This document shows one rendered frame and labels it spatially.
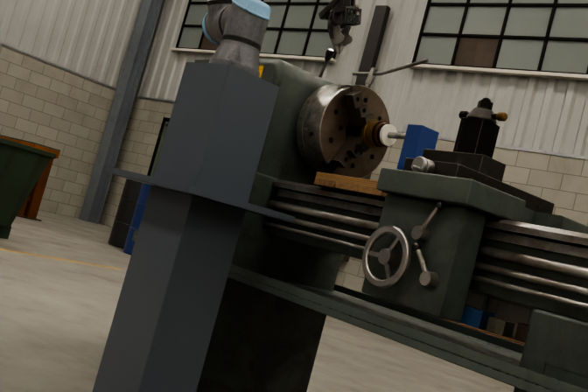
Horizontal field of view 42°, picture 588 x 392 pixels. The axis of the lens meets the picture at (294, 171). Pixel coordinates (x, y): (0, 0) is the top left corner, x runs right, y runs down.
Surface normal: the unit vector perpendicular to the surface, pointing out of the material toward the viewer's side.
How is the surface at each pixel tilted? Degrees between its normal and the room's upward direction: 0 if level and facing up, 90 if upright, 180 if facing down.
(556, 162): 90
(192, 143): 90
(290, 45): 90
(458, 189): 90
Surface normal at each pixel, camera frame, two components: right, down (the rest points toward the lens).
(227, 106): 0.70, 0.13
